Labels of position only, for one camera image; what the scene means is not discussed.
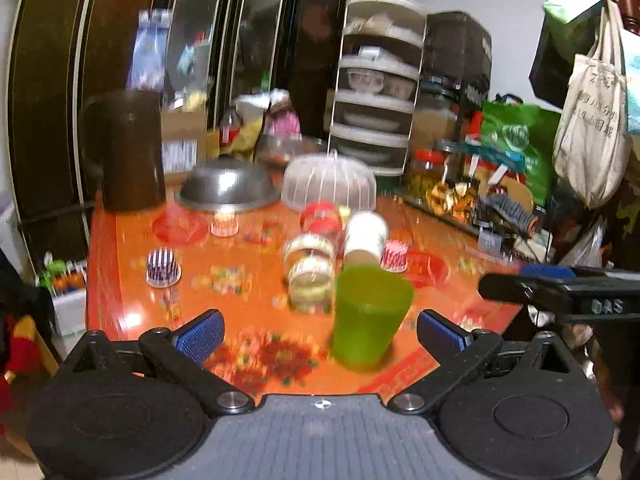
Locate dark wooden wardrobe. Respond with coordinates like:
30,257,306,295
7,0,388,271

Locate dark storage box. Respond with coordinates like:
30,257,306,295
424,10,494,107

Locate green plastic cup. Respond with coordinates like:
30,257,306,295
329,265,415,374

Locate white storage bin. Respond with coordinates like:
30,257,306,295
36,252,90,357

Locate small clear glass cup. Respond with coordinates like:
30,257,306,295
210,209,239,238

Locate grey striped rolled cloth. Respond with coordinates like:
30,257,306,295
487,194,541,237

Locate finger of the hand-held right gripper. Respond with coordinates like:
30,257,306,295
478,264,576,311

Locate purple striped cupcake liner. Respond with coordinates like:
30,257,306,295
146,248,182,289

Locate red plastic saucer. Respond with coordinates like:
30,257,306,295
404,252,449,289
152,209,211,245

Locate white canvas tote bag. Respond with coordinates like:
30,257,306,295
551,0,633,210

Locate red lidded pickle jar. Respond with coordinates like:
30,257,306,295
406,148,447,202

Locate green and white bag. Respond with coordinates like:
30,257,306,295
543,0,615,41

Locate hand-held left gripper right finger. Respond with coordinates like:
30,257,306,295
389,309,586,415

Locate dark brown pitcher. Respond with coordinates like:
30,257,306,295
79,88,167,213

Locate pink plastic bag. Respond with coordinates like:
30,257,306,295
264,100,302,140

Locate white paper cup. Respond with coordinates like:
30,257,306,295
343,211,389,267

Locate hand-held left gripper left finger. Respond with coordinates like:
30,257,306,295
57,309,257,416

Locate tiered white dish rack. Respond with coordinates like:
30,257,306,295
328,0,428,177

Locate green shopping bag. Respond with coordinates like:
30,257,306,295
479,99,562,207

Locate steel bowl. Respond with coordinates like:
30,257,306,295
174,155,282,214

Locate red cloth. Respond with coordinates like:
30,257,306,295
0,310,43,436

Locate dried orange peels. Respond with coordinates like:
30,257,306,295
424,179,482,222

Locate orange floral tablecloth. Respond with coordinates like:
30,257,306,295
85,180,523,408

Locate red striped cupcake liner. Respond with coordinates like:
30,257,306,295
380,239,409,274

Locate cardboard box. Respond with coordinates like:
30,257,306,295
159,107,210,177

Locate red drink bottle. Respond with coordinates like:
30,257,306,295
219,106,242,155

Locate red lidded clear jar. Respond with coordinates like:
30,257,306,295
299,201,345,241

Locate clear domed food cover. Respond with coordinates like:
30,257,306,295
280,149,378,212

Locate black hanging bag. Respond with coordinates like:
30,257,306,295
528,22,603,108

